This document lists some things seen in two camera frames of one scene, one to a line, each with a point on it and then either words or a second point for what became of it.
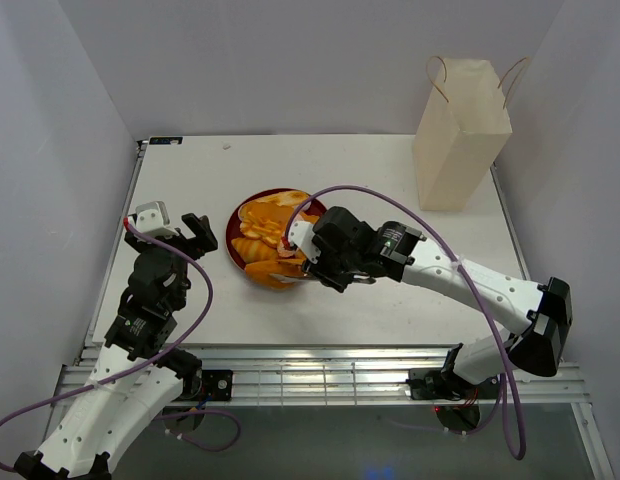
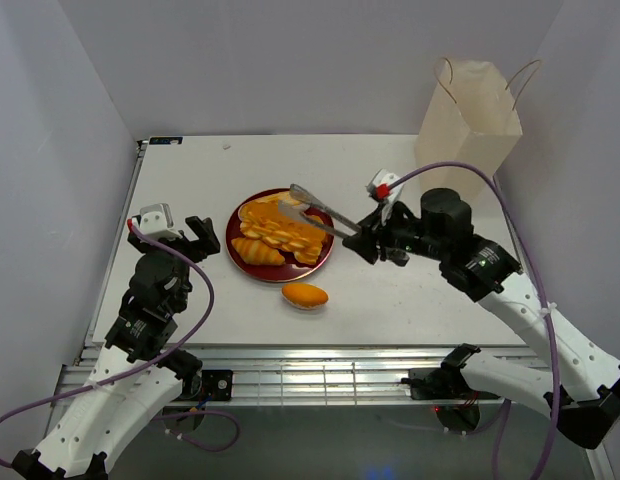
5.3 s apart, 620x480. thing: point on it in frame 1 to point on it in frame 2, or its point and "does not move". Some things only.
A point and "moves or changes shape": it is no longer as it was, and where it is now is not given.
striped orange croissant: [254, 250] does not move
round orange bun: [260, 273] to [303, 296]
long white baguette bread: [287, 198] does not move
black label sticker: [165, 140] does not move
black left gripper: [203, 241] does not move
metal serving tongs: [285, 278] moves or changes shape
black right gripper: [337, 283] to [365, 243]
